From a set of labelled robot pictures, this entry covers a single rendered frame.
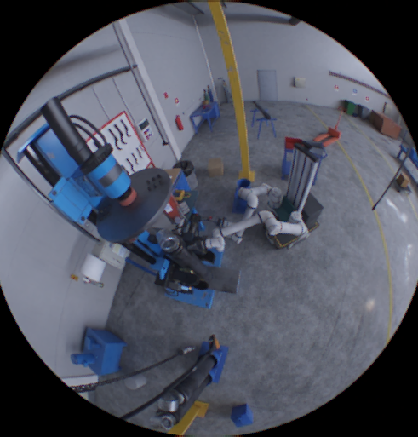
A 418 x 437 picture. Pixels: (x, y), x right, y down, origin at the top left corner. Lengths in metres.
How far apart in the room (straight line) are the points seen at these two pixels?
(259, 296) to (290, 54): 11.64
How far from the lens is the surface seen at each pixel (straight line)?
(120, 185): 0.84
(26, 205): 2.72
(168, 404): 1.35
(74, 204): 1.06
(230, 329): 2.66
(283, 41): 11.43
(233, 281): 2.53
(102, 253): 1.87
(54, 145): 1.19
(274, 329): 2.70
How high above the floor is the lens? 2.63
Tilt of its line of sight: 54 degrees down
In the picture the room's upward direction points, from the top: 22 degrees counter-clockwise
